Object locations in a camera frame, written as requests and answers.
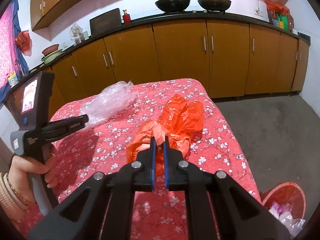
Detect hanging red plastic bag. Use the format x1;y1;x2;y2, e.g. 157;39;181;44
15;30;32;56

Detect black countertop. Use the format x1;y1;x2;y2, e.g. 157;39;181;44
9;11;311;93

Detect green box on counter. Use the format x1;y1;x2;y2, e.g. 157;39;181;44
277;13;289;30

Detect white plastic bag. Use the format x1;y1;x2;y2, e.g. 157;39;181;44
268;202;305;238

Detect bagged jars on counter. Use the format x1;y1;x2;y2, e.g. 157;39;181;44
70;23;85;45

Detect person's left hand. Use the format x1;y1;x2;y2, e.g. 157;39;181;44
8;144;57;203

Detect red plastic bag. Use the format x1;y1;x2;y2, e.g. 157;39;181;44
126;94;204;176
15;30;32;56

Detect red bottle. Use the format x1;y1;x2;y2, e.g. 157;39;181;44
123;9;131;24

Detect wall power socket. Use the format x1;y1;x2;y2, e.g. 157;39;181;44
254;9;263;17

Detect red bag on counter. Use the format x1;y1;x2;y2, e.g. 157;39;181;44
264;0;290;15

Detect colourful carton box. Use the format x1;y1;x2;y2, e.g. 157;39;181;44
7;70;19;88

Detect lower wooden cabinets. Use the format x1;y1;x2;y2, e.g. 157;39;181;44
48;20;310;115

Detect red floral tablecloth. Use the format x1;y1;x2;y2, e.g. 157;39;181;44
15;77;262;240

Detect clear bubble wrap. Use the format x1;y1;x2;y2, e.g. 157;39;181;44
79;81;137;128

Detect red plastic trash basket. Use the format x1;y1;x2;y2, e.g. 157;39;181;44
260;181;306;219

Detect red-brown basin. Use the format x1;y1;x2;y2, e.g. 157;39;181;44
42;44;59;56

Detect dark cutting board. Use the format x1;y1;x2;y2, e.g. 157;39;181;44
89;8;122;37

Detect black wok left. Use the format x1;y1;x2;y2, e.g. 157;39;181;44
155;0;190;13

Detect pink blue hanging cloth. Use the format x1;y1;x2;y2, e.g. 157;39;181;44
1;0;29;103

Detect black wok with lid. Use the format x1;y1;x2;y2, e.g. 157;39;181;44
198;0;231;13

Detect green basin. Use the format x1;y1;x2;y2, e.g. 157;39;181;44
41;49;62;64

